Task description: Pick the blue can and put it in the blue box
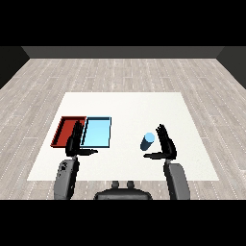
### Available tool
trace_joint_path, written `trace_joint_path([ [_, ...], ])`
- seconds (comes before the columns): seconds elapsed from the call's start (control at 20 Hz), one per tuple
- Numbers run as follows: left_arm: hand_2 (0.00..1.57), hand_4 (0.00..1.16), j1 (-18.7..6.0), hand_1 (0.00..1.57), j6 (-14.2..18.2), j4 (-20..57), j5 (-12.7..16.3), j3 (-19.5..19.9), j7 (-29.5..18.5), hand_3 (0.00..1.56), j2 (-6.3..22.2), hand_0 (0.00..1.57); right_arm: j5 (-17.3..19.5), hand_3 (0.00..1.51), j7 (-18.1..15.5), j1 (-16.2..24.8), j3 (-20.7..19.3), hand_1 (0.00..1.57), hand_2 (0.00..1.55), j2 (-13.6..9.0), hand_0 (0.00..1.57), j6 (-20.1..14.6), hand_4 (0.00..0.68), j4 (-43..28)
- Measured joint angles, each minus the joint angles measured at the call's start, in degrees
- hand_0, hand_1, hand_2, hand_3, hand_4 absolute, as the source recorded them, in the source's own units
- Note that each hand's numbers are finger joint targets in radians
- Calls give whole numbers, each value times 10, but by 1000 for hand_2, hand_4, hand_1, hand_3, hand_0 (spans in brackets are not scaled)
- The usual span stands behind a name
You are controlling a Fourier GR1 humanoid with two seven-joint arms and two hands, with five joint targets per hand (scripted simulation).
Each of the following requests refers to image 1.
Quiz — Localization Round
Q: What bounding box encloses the light blue shallow open box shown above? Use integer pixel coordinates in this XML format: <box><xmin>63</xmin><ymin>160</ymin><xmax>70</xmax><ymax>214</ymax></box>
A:
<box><xmin>79</xmin><ymin>116</ymin><xmax>112</xmax><ymax>149</ymax></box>

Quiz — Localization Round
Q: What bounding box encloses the dark grey robot body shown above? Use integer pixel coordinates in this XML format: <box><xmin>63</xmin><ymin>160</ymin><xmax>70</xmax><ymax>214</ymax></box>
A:
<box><xmin>93</xmin><ymin>181</ymin><xmax>154</xmax><ymax>201</ymax></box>

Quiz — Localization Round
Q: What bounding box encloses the red shallow open box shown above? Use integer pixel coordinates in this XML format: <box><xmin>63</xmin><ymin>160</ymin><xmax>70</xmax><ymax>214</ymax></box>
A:
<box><xmin>50</xmin><ymin>115</ymin><xmax>87</xmax><ymax>149</ymax></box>

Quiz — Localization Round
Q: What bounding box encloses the small blue can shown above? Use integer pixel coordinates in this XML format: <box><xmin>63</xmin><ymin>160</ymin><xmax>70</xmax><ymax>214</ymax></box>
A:
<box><xmin>139</xmin><ymin>132</ymin><xmax>156</xmax><ymax>152</ymax></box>

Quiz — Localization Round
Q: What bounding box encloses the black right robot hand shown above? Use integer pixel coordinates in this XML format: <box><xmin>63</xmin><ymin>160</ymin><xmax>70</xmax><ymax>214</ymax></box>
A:
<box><xmin>142</xmin><ymin>123</ymin><xmax>178</xmax><ymax>161</ymax></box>

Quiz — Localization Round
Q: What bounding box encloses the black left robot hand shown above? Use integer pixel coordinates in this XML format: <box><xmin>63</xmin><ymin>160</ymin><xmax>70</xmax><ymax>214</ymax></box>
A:
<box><xmin>64</xmin><ymin>120</ymin><xmax>99</xmax><ymax>158</ymax></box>

